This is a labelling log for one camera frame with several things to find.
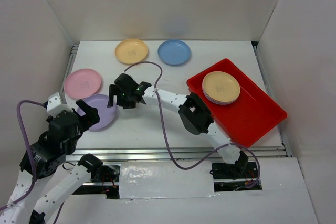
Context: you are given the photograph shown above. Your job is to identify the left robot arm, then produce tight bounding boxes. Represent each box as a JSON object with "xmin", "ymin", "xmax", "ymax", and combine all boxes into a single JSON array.
[{"xmin": 1, "ymin": 100, "xmax": 104, "ymax": 223}]

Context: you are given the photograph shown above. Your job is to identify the white foam board cover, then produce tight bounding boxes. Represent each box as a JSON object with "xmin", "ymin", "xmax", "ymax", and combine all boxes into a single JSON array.
[{"xmin": 119, "ymin": 161, "xmax": 215, "ymax": 199}]

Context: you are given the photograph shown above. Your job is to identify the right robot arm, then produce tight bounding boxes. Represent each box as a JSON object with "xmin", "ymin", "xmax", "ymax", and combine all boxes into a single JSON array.
[{"xmin": 108, "ymin": 73, "xmax": 248, "ymax": 178}]

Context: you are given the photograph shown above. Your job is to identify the yellow plastic plate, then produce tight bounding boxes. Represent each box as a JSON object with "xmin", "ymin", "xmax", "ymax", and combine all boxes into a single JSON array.
[
  {"xmin": 114, "ymin": 39, "xmax": 149, "ymax": 65},
  {"xmin": 202, "ymin": 71, "xmax": 240, "ymax": 102}
]

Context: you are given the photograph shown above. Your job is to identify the yellow plastic plate front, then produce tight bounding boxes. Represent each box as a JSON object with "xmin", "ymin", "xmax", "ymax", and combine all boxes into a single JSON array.
[{"xmin": 202, "ymin": 71, "xmax": 240, "ymax": 102}]

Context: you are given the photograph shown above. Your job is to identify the red plastic bin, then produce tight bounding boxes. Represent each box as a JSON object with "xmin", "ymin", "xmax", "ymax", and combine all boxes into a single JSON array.
[{"xmin": 186, "ymin": 59, "xmax": 287, "ymax": 147}]

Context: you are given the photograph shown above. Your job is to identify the purple plastic plate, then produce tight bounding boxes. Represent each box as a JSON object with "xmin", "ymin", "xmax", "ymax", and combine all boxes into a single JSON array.
[
  {"xmin": 206, "ymin": 96, "xmax": 237, "ymax": 105},
  {"xmin": 83, "ymin": 94, "xmax": 117, "ymax": 132}
]

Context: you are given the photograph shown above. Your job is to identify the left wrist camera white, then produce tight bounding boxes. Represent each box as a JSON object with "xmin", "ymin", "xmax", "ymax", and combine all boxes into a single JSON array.
[{"xmin": 46, "ymin": 92, "xmax": 72, "ymax": 118}]

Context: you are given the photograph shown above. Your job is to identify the pink plastic plate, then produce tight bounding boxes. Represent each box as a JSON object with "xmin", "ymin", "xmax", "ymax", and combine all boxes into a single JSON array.
[{"xmin": 64, "ymin": 69, "xmax": 102, "ymax": 99}]

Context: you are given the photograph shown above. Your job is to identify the aluminium table frame rail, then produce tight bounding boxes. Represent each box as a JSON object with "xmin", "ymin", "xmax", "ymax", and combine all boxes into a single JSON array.
[{"xmin": 66, "ymin": 147, "xmax": 287, "ymax": 162}]

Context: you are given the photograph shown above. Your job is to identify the yellow plastic plate rear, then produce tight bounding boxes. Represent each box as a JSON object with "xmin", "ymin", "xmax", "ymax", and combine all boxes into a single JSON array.
[{"xmin": 114, "ymin": 39, "xmax": 149, "ymax": 65}]

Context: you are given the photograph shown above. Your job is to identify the blue plastic plate rear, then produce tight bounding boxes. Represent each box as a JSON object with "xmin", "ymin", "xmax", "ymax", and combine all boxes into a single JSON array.
[{"xmin": 157, "ymin": 40, "xmax": 192, "ymax": 66}]

